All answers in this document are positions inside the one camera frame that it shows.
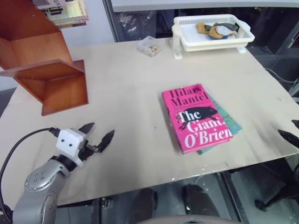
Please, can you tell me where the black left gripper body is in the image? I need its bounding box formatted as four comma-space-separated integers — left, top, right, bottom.
78, 137, 100, 162

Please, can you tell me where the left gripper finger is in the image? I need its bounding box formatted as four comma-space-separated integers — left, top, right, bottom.
78, 122, 95, 136
98, 129, 116, 154

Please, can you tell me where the teal green book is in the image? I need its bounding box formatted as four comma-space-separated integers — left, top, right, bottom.
197, 93, 242, 156

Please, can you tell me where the brown wooden bookshelf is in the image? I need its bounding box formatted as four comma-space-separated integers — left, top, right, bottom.
0, 0, 90, 117

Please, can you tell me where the pink hardcover book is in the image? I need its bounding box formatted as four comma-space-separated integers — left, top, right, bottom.
161, 84, 235, 154

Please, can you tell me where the grey desk top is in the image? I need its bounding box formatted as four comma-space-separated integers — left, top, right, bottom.
109, 0, 299, 13

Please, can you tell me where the black office chair base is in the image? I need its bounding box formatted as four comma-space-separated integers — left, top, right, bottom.
254, 163, 299, 213

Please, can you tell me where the clear plastic parts box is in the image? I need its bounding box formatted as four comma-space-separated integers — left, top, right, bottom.
136, 35, 164, 57

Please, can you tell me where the dark rounded shape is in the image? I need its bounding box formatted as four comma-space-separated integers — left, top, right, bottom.
181, 183, 218, 221

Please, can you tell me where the beige curved robot torso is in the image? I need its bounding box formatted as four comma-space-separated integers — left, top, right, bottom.
148, 215, 235, 224

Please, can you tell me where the white round cloth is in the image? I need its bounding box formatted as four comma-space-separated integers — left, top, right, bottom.
214, 26, 231, 36

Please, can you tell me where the grey green cloth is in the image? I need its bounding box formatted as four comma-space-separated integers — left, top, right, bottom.
211, 21, 241, 33

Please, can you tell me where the white plastic basket rack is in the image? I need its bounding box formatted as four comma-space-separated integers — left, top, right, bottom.
171, 14, 256, 59

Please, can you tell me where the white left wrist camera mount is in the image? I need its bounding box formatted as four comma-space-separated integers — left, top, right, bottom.
56, 127, 88, 168

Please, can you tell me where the white thin cable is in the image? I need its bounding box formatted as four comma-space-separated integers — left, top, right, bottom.
264, 67, 299, 83

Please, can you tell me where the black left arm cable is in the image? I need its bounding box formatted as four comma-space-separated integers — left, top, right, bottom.
0, 126, 60, 210

